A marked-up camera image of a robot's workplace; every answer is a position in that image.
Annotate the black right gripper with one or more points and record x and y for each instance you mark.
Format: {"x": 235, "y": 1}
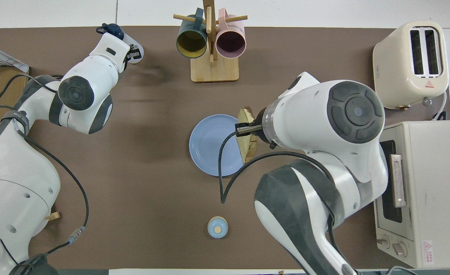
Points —
{"x": 262, "y": 116}

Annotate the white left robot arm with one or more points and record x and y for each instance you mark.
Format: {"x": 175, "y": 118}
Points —
{"x": 18, "y": 191}

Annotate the blue round plate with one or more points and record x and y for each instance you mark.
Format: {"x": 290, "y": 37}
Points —
{"x": 209, "y": 145}

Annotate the white toaster oven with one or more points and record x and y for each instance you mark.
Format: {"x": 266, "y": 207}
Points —
{"x": 438, "y": 198}

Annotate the dark teal mug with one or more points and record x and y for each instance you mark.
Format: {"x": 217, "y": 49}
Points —
{"x": 191, "y": 44}

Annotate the marble patterned cloth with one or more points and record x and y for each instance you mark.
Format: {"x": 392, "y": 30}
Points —
{"x": 7, "y": 61}

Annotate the small blue lidded jar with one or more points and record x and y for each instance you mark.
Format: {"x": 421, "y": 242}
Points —
{"x": 217, "y": 227}

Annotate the squeeze bottle with blue cap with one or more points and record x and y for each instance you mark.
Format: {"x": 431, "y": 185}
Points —
{"x": 114, "y": 30}

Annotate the brown table mat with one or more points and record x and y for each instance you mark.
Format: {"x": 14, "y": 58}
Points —
{"x": 152, "y": 172}

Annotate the cream two-slot toaster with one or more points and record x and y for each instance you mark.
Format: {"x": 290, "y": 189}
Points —
{"x": 392, "y": 68}

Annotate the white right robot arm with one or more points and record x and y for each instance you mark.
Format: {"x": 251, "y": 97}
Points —
{"x": 324, "y": 172}

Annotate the wooden mug tree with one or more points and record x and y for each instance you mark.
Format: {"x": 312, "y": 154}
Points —
{"x": 214, "y": 72}

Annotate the slice of toast bread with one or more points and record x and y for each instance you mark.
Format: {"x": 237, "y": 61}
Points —
{"x": 247, "y": 151}

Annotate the pink mug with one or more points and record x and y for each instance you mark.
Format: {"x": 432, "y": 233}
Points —
{"x": 230, "y": 44}

